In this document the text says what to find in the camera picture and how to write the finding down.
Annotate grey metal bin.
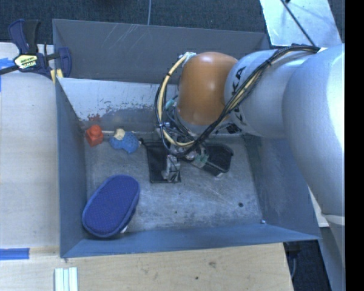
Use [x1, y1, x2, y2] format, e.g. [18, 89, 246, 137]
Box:
[52, 18, 323, 259]

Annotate black flat square pad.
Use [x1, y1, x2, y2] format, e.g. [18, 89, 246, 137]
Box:
[145, 142, 182, 184]

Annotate red toy block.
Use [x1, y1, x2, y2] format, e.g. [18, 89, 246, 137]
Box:
[86, 124, 105, 147]

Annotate blue and yellow soft toy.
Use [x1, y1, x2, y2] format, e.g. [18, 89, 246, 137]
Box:
[109, 128, 141, 155]

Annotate pale wood flat board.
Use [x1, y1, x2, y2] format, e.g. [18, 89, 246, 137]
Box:
[0, 71, 61, 249]

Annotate black plastic container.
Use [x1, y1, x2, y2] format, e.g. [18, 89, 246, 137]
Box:
[197, 143, 235, 178]

